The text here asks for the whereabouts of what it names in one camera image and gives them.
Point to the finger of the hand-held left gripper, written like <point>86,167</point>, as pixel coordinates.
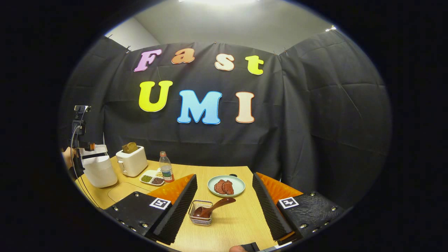
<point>90,146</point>

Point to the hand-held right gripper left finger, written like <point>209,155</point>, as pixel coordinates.
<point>176,213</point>

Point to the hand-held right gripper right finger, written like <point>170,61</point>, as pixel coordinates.
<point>271,213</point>

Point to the brown wooden spoon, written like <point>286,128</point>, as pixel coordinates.
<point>201,211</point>

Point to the white rice cooker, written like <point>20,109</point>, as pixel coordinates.
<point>99,173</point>

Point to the clear rice tray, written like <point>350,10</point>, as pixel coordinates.
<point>122,192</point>

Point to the brown bread slice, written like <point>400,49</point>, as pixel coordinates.
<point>133,147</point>
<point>125,149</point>

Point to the clear plastic water bottle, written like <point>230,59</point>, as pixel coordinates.
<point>167,173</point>

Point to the pale green plate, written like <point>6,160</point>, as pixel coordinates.
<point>239,185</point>

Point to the white divided grain dish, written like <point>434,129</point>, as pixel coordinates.
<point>147,178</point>

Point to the white toaster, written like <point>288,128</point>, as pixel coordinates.
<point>133,164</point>

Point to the red meat slice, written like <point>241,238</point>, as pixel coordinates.
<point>219,187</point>
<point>229,187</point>

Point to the black backdrop cloth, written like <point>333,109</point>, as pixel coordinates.
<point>315,122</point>

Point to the large ceiling light panel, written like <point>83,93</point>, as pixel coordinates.
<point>218,1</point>

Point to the small ceiling light panel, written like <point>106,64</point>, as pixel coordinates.
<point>330,28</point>

